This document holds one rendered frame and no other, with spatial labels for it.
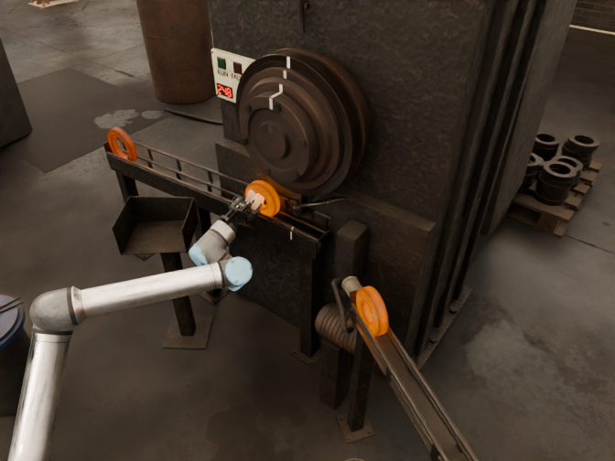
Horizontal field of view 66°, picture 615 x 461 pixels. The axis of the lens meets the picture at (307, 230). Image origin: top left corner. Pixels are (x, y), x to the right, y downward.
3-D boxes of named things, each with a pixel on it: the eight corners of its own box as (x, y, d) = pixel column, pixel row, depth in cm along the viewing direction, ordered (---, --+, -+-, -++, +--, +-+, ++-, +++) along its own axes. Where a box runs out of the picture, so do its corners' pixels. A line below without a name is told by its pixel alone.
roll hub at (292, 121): (252, 159, 165) (245, 80, 147) (318, 187, 152) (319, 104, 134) (241, 166, 161) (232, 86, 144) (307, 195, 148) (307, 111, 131)
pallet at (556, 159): (386, 171, 342) (393, 113, 314) (438, 130, 391) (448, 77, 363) (560, 239, 284) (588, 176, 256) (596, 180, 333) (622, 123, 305)
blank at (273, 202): (247, 176, 187) (242, 179, 184) (278, 184, 179) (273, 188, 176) (253, 209, 195) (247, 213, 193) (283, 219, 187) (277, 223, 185)
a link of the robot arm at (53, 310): (16, 296, 133) (251, 250, 155) (27, 296, 145) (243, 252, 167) (24, 337, 132) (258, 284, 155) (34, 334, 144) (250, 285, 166)
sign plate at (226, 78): (220, 94, 186) (214, 48, 175) (271, 112, 174) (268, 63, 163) (215, 96, 185) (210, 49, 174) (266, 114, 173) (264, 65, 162)
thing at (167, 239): (162, 314, 237) (129, 196, 192) (215, 316, 237) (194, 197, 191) (151, 348, 222) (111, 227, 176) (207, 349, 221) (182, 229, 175)
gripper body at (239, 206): (252, 200, 174) (231, 223, 169) (257, 215, 181) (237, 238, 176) (236, 193, 177) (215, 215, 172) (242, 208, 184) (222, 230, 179)
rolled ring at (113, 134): (124, 133, 221) (130, 130, 223) (102, 126, 231) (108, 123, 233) (136, 168, 232) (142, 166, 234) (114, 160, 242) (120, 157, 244)
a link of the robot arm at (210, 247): (204, 273, 172) (183, 255, 171) (226, 249, 178) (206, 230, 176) (210, 270, 164) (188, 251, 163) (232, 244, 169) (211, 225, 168)
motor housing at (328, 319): (328, 377, 210) (333, 294, 176) (372, 404, 200) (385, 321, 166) (310, 399, 202) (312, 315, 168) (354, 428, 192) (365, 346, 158)
